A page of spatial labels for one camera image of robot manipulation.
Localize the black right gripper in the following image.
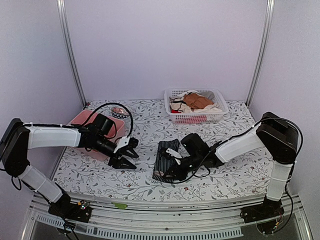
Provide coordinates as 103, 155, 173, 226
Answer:
163, 152, 203, 181

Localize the navy striped underwear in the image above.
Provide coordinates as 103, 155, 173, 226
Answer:
152, 139, 180, 184

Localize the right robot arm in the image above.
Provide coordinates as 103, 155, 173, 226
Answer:
159, 112, 304, 218

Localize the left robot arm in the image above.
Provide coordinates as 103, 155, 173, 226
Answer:
0, 114, 139, 217

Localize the floral table mat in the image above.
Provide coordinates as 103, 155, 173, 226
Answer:
53, 99, 273, 202

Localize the blue patterned bowl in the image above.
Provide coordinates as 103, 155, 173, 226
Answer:
111, 111, 130, 120

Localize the red patterned bowl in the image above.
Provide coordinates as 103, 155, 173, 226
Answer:
111, 106, 128, 113

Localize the green leaf scrap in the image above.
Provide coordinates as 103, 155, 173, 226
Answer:
112, 202, 128, 210

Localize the pink plastic divider box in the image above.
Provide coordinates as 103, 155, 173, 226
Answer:
69, 110, 125, 161

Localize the white plastic laundry basket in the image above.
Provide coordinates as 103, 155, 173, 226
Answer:
164, 88, 229, 124

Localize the pile of clothes in basket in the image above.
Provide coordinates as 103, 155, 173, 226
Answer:
169, 90, 223, 114

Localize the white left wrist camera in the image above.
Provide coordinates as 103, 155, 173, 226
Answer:
113, 136, 139, 154

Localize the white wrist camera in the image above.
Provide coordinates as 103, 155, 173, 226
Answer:
113, 136, 139, 154
160, 148, 182, 165

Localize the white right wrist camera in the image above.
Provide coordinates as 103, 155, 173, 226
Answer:
160, 148, 182, 165

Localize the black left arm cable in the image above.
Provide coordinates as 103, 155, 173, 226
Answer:
83, 102, 134, 138

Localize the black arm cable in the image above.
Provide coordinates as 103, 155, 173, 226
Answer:
83, 102, 134, 138
169, 142, 223, 185

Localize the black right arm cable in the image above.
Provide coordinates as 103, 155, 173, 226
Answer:
169, 142, 223, 185

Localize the front aluminium rail base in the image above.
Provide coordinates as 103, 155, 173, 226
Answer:
21, 192, 313, 240

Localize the left aluminium frame post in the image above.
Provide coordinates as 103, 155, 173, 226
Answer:
56, 0, 87, 107

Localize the aluminium frame post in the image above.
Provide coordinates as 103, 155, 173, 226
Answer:
245, 0, 275, 108
56, 0, 87, 107

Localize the right aluminium frame post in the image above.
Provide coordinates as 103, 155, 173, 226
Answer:
245, 0, 275, 108

